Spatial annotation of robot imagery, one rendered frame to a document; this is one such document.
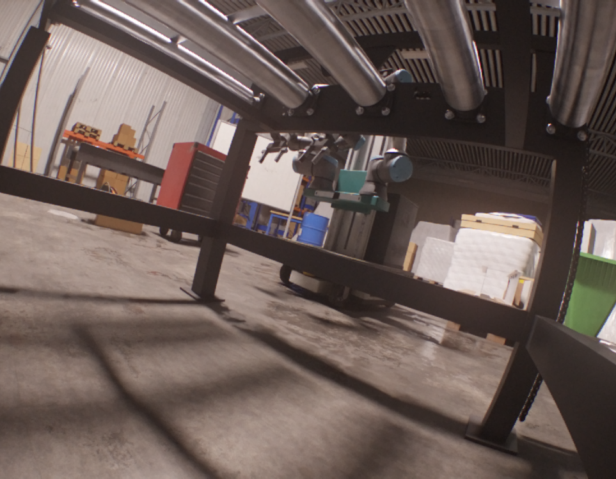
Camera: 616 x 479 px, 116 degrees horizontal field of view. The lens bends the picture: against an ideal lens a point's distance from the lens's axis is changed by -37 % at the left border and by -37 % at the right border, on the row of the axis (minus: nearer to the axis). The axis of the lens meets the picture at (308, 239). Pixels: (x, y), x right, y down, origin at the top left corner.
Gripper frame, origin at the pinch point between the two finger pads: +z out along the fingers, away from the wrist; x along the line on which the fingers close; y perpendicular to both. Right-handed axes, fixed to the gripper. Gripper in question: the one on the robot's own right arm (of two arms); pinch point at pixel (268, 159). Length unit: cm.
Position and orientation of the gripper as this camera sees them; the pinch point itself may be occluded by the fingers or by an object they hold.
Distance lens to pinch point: 188.1
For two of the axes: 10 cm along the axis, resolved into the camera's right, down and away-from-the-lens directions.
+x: -8.1, -1.1, 5.7
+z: -3.8, 8.4, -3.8
